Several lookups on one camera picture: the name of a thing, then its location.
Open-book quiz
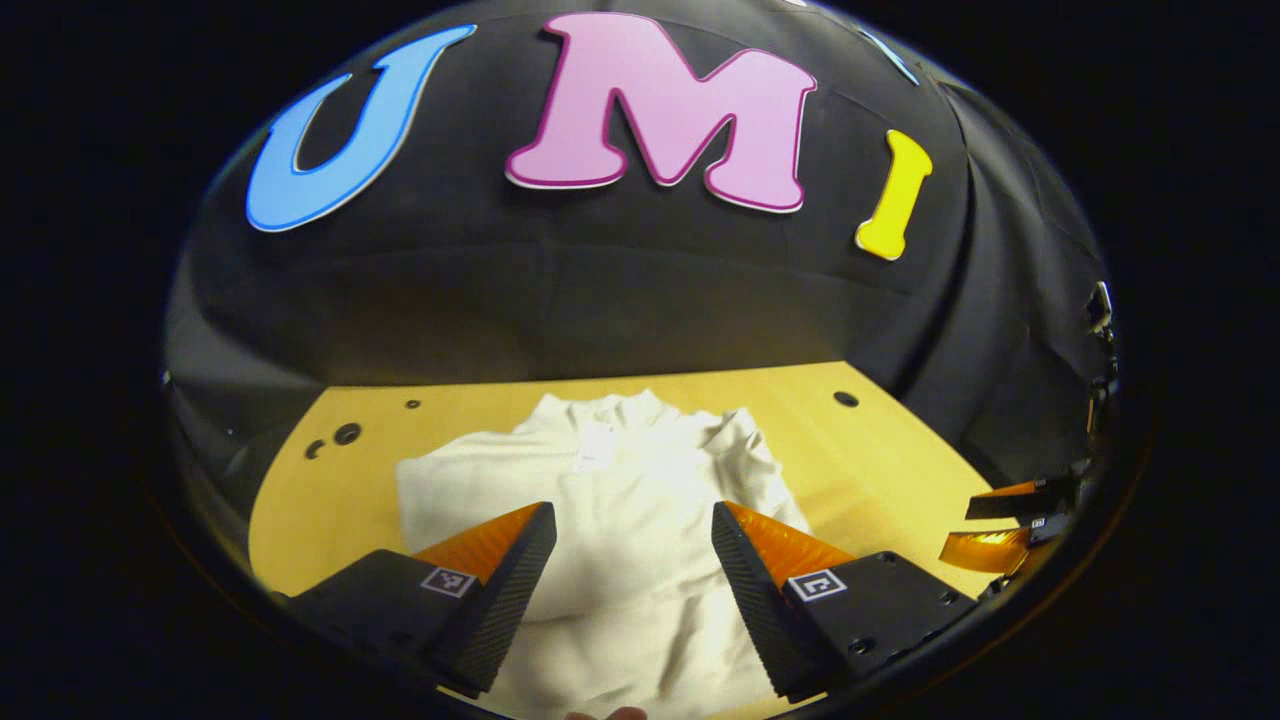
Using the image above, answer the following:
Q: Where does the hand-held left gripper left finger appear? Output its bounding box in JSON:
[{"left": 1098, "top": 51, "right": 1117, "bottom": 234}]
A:
[{"left": 272, "top": 501, "right": 559, "bottom": 699}]

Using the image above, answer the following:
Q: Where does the white garment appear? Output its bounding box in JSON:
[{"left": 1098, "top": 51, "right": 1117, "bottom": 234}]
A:
[{"left": 397, "top": 390, "right": 813, "bottom": 720}]

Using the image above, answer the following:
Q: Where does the black metal stand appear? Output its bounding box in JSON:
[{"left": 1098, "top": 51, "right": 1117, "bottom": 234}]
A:
[{"left": 1085, "top": 281, "right": 1120, "bottom": 437}]

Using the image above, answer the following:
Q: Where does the black backdrop cloth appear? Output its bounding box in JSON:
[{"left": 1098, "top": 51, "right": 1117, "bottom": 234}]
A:
[{"left": 163, "top": 0, "right": 1119, "bottom": 496}]

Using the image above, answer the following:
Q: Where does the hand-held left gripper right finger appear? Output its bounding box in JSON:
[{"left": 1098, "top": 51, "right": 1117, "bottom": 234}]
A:
[{"left": 710, "top": 501, "right": 981, "bottom": 705}]

